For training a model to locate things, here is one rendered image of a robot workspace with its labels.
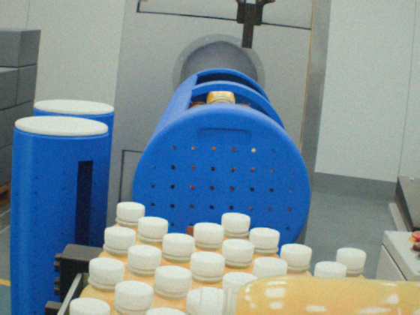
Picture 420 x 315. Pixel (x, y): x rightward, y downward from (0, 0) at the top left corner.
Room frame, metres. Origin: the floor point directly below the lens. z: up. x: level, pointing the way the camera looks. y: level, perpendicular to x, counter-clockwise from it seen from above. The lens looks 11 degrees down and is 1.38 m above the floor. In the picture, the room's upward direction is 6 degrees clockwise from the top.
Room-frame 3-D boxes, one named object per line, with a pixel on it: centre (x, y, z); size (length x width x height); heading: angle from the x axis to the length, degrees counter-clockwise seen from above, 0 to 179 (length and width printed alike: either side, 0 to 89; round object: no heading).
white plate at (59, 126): (2.07, 0.42, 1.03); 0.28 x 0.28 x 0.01
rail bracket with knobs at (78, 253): (1.10, 0.17, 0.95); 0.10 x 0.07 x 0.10; 90
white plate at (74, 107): (2.47, 0.46, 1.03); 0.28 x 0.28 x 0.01
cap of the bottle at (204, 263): (0.83, -0.01, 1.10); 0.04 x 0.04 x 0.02
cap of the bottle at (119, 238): (0.90, 0.10, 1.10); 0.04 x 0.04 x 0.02
